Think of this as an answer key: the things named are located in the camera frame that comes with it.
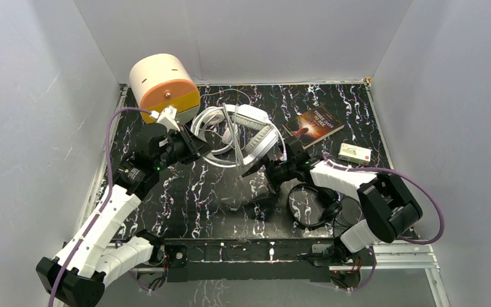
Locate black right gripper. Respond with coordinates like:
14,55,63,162
239,155,295,204

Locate large white over-ear headphones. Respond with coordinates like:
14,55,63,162
191,104,289,210

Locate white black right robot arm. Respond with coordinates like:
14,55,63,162
243,138,423,265

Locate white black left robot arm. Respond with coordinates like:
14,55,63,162
36,123,212,306

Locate small white on-ear headphones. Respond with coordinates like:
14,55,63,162
191,86,252,168

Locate orange brown paperback book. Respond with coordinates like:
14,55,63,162
283,106,344,149

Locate pastel mini drawer cabinet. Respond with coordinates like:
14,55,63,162
129,54,200,124

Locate small white green box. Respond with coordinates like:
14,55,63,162
338,143,372,166

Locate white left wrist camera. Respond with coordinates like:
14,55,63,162
156,106,180,131

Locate black wired headphones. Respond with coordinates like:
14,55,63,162
286,184,364,231

